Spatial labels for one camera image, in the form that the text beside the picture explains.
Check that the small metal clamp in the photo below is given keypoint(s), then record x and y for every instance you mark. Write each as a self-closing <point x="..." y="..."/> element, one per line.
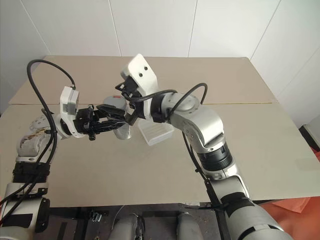
<point x="96" y="216"/>

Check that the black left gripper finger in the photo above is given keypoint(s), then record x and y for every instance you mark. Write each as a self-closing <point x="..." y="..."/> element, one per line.
<point x="111" y="111"/>
<point x="110" y="125"/>

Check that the orange cloth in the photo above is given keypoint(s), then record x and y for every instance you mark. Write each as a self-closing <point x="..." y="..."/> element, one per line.
<point x="287" y="203"/>

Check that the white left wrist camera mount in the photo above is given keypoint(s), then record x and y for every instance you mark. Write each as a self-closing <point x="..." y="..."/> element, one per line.
<point x="68" y="102"/>

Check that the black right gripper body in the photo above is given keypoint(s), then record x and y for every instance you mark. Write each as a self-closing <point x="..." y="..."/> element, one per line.
<point x="131" y="90"/>

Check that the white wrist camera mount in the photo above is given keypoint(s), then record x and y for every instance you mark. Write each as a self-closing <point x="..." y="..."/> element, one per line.
<point x="144" y="76"/>
<point x="68" y="102"/>

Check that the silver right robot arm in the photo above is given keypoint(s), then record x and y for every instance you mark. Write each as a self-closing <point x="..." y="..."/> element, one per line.
<point x="205" y="122"/>

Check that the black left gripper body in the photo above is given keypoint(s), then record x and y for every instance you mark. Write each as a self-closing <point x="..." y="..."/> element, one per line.
<point x="85" y="122"/>

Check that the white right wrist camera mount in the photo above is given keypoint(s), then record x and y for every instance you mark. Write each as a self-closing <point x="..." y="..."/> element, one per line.
<point x="144" y="76"/>

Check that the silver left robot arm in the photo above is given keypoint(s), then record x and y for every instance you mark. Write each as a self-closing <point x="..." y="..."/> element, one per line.
<point x="27" y="148"/>

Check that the silver metal cup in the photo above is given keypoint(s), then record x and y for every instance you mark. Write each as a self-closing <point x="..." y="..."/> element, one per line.
<point x="123" y="133"/>

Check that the clear plastic box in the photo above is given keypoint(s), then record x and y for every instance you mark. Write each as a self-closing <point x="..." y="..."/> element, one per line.
<point x="155" y="135"/>

